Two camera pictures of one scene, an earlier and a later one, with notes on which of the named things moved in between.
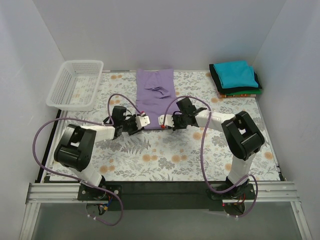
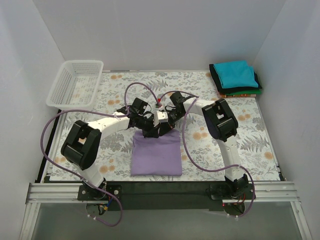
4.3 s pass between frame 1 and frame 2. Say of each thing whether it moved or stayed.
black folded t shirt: stayed
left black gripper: moved
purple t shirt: moved
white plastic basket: stayed
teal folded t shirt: stayed
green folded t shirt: stayed
